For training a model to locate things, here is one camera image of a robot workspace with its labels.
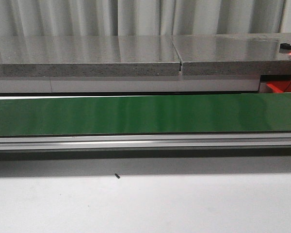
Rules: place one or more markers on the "green conveyor belt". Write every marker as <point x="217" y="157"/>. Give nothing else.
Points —
<point x="146" y="114"/>

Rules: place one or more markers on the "white curtain backdrop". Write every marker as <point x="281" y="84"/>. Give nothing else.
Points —
<point x="143" y="17"/>

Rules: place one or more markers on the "grey stone slab right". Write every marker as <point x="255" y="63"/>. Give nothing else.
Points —
<point x="233" y="54"/>

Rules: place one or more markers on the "small electronic sensor module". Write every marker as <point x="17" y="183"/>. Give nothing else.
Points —
<point x="285" y="48"/>

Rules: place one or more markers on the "aluminium conveyor side rail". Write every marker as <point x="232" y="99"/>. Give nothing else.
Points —
<point x="143" y="141"/>

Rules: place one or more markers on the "red plastic bin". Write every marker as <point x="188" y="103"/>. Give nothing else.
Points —
<point x="279" y="86"/>

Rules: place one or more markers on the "grey stone slab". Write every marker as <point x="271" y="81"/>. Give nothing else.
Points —
<point x="87" y="56"/>
<point x="233" y="54"/>

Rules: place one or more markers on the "grey stone slab left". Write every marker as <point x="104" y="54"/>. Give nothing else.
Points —
<point x="87" y="56"/>

